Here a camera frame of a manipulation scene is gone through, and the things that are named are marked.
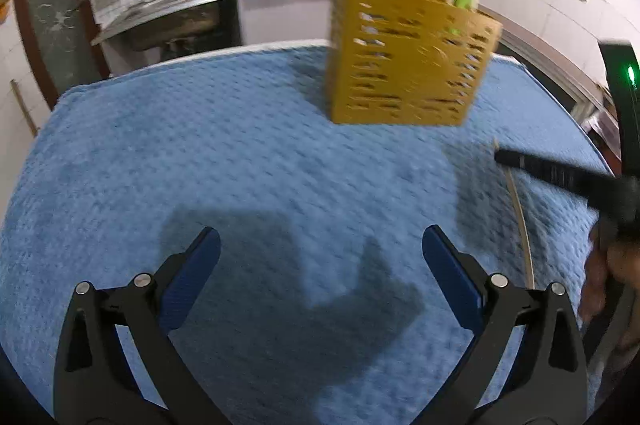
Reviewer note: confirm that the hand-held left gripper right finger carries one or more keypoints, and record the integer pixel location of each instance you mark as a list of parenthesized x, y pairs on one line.
[(450, 275)]

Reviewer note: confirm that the brown frosted glass door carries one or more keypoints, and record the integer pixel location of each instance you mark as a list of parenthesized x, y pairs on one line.
[(50, 5)]

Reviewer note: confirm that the wooden stick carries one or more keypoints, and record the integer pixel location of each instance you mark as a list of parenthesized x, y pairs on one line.
[(25, 105)]

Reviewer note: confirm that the stainless steel sink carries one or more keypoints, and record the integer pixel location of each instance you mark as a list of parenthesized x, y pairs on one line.
[(170, 25)]

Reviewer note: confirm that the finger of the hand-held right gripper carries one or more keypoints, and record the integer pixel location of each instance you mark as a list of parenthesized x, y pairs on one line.
[(550, 177)]

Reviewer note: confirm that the blue waffle towel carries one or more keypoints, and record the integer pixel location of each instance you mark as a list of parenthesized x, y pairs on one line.
[(250, 165)]

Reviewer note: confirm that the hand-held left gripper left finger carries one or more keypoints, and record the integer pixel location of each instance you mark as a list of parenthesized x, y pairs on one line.
[(192, 275)]

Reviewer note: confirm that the person's right hand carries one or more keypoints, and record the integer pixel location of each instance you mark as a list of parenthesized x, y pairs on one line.
[(592, 275)]

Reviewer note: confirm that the yellow perforated utensil holder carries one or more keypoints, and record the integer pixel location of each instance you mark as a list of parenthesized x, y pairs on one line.
[(400, 65)]

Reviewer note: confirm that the kitchen counter cabinet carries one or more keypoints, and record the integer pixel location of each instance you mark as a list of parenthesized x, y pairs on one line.
[(280, 15)]

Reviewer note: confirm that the wooden chopstick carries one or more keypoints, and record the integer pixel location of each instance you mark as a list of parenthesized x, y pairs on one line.
[(522, 225)]

